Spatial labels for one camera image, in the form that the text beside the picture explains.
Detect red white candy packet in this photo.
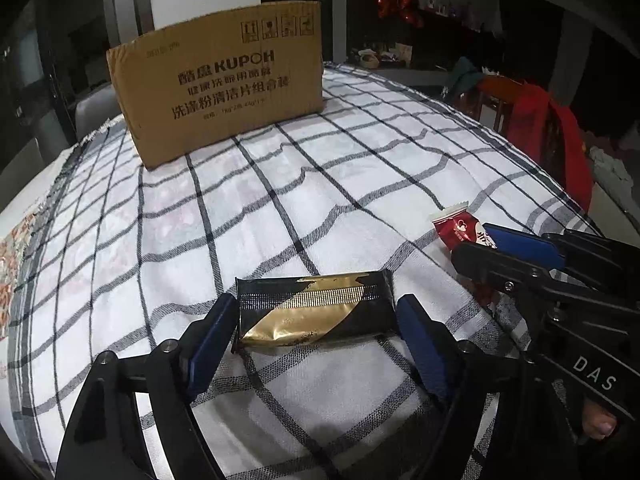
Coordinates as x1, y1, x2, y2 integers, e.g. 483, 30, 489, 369
430, 202, 497, 250

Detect black gold snack bar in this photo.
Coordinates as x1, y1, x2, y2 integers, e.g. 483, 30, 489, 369
236, 270, 397, 348

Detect right hand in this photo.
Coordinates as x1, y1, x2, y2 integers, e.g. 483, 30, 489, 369
582, 399, 617, 441

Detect red wooden chair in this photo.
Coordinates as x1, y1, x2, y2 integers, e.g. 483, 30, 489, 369
444, 73, 593, 210

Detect black white checkered tablecloth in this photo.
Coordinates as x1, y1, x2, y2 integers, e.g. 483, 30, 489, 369
1, 67, 596, 479

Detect green cloth on chair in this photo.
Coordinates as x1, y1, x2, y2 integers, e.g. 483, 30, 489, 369
442, 56, 485, 104

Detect white low tv bench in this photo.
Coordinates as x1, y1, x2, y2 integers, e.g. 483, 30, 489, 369
344, 63, 449, 87

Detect floral patterned table mat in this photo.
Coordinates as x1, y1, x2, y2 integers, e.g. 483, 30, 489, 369
0, 212, 38, 339

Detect grey chair far left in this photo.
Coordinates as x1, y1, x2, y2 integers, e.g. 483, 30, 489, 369
0, 138, 44, 210

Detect red heart balloons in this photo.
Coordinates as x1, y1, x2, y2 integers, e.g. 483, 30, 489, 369
376, 0, 421, 27

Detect grey chair near box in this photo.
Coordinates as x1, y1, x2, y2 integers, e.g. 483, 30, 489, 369
75, 82, 122, 142

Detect brown cardboard box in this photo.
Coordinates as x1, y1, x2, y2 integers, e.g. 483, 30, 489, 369
106, 0, 323, 169

